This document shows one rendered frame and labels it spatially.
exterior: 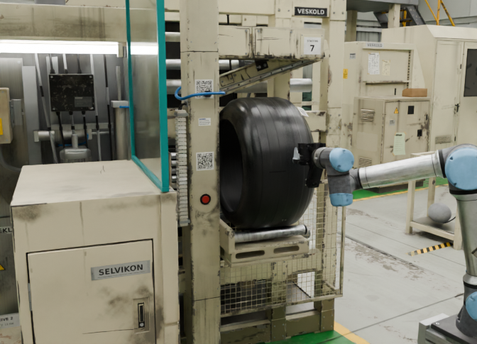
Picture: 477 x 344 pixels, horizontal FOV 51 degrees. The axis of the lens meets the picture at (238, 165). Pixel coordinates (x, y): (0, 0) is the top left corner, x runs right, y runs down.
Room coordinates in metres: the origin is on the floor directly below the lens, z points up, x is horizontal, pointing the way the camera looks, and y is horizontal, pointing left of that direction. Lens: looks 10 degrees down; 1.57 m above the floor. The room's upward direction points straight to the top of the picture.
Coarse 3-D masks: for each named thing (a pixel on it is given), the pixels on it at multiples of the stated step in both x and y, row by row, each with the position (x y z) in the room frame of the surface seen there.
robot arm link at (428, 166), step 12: (432, 156) 1.62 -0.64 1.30; (444, 156) 1.59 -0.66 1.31; (360, 168) 1.73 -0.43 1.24; (372, 168) 1.69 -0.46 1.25; (384, 168) 1.67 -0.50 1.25; (396, 168) 1.65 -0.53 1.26; (408, 168) 1.63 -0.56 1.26; (420, 168) 1.62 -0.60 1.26; (432, 168) 1.60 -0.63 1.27; (444, 168) 1.58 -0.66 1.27; (360, 180) 1.69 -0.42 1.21; (372, 180) 1.68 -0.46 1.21; (384, 180) 1.67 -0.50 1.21; (396, 180) 1.65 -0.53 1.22; (408, 180) 1.65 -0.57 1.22
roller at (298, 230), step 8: (304, 224) 2.10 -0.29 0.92; (240, 232) 1.99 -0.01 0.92; (248, 232) 2.00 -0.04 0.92; (256, 232) 2.01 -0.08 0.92; (264, 232) 2.02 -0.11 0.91; (272, 232) 2.03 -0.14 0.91; (280, 232) 2.04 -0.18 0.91; (288, 232) 2.05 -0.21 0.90; (296, 232) 2.06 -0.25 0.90; (304, 232) 2.08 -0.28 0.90; (240, 240) 1.98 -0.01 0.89; (248, 240) 1.99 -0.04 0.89
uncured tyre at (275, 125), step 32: (224, 128) 2.37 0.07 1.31; (256, 128) 1.94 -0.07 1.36; (288, 128) 1.97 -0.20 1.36; (224, 160) 2.41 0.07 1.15; (256, 160) 1.89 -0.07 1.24; (288, 160) 1.91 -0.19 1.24; (224, 192) 2.33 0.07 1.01; (256, 192) 1.89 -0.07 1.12; (288, 192) 1.92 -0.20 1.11; (256, 224) 1.97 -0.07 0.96; (288, 224) 2.05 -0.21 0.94
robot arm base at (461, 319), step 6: (462, 306) 1.59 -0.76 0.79; (462, 312) 1.57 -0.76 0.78; (456, 318) 1.60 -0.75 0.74; (462, 318) 1.56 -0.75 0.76; (468, 318) 1.54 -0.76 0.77; (456, 324) 1.58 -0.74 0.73; (462, 324) 1.55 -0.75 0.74; (468, 324) 1.53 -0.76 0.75; (474, 324) 1.52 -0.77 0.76; (462, 330) 1.55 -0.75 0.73; (468, 330) 1.53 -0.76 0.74; (474, 330) 1.51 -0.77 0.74; (474, 336) 1.51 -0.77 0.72
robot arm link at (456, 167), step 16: (464, 144) 1.55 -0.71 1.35; (448, 160) 1.45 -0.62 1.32; (464, 160) 1.43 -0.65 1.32; (448, 176) 1.44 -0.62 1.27; (464, 176) 1.42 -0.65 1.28; (464, 192) 1.43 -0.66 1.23; (464, 208) 1.44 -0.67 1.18; (464, 224) 1.45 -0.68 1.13; (464, 240) 1.45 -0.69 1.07; (464, 256) 1.47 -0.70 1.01; (464, 288) 1.46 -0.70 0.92
